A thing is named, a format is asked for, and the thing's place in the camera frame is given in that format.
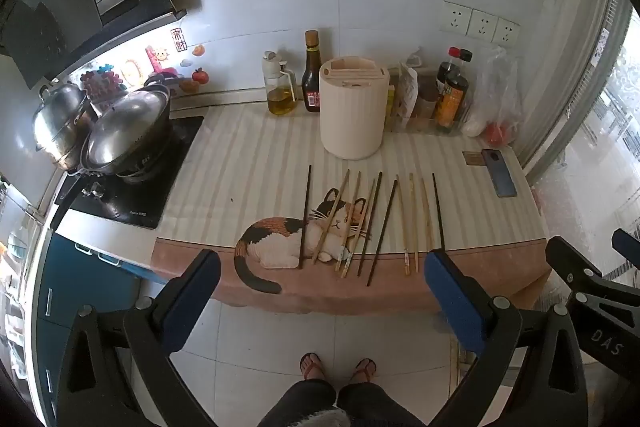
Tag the red tomato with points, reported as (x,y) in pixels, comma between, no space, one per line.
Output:
(495,134)

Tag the blue smartphone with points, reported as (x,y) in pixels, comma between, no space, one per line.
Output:
(500,174)

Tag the clear plastic bag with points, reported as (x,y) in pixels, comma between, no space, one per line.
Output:
(495,92)

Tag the person's foot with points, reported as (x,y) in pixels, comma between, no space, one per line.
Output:
(364,369)
(312,366)

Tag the colourful wall sticker sheet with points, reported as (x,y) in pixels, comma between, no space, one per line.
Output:
(107,79)

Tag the steel steamer pot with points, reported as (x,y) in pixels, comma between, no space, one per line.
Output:
(60,122)

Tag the orange fruit wall sticker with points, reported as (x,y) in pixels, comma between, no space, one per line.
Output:
(198,50)

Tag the oil bottle with white cap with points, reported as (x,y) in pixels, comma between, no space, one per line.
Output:
(277,92)

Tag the grey window frame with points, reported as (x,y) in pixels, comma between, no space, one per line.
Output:
(590,82)

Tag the white wall socket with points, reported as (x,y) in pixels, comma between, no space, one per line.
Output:
(455,18)
(482,25)
(506,32)

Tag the white cloud wall sticker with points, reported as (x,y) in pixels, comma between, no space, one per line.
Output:
(186,63)

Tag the pink plastic utensil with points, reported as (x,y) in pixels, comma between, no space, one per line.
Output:
(157,64)

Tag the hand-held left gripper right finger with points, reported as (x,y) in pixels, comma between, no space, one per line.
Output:
(455,302)

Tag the dark sauce bottle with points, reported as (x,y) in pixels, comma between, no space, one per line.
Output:
(311,77)

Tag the black gas stove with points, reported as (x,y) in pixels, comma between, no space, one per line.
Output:
(145,197)

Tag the wok with steel lid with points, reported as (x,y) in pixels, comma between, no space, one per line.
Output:
(125,127)

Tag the dark chopstick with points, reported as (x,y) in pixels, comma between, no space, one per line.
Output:
(438,212)
(370,217)
(305,217)
(382,232)

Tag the cat printed striped mat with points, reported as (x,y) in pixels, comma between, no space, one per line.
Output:
(240,157)

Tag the cream utensil holder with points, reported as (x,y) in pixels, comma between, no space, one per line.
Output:
(352,107)

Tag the person's left foot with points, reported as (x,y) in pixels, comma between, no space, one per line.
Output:
(312,366)

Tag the red apple wall sticker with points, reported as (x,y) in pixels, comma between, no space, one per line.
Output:
(200,75)

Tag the black range hood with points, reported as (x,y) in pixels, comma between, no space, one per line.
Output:
(75,7)

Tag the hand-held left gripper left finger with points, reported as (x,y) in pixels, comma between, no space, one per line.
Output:
(192,307)

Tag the person's right foot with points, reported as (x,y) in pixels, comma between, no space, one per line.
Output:
(364,369)

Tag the person's dark trousers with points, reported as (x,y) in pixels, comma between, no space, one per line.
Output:
(360,407)

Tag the orange label sauce bottle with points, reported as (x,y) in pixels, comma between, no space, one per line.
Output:
(452,104)

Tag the brown spice jar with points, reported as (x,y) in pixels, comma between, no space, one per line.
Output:
(427,99)

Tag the red cap sauce bottle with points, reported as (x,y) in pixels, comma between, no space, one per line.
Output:
(446,69)

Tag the blue lower cabinet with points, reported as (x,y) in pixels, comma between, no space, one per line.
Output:
(75,287)

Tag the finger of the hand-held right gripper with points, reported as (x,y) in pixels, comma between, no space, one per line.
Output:
(572,264)
(627,242)

